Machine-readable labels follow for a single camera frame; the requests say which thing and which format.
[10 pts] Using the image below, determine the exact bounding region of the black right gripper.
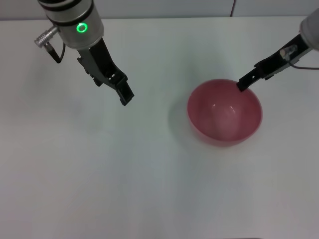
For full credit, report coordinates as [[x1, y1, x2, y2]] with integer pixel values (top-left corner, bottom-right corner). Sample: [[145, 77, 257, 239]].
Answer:
[[236, 33, 312, 93]]

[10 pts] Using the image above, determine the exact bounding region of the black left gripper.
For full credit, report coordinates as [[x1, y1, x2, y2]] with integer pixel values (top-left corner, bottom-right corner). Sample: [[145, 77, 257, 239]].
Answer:
[[76, 37, 135, 107]]

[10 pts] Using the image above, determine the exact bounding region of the pink plastic bowl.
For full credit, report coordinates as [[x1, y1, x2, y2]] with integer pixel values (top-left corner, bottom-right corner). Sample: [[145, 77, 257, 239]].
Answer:
[[186, 78, 263, 148]]

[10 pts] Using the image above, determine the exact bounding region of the clear plastic connector piece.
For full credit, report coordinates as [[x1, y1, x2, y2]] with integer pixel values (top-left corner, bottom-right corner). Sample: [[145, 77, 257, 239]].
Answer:
[[280, 45, 299, 60]]

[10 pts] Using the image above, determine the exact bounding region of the right arm cable with metal plug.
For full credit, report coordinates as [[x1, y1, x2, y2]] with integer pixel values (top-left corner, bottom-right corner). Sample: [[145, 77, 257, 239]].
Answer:
[[290, 62, 319, 71]]

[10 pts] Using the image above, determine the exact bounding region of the arm cable with metal plug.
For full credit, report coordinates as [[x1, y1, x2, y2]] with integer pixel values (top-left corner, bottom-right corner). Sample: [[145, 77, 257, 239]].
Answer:
[[34, 26, 66, 64], [290, 62, 319, 71]]

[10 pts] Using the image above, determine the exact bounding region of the left arm cable with metal plug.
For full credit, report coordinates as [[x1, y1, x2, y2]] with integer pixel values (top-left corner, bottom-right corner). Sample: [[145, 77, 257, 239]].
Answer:
[[34, 26, 66, 64]]

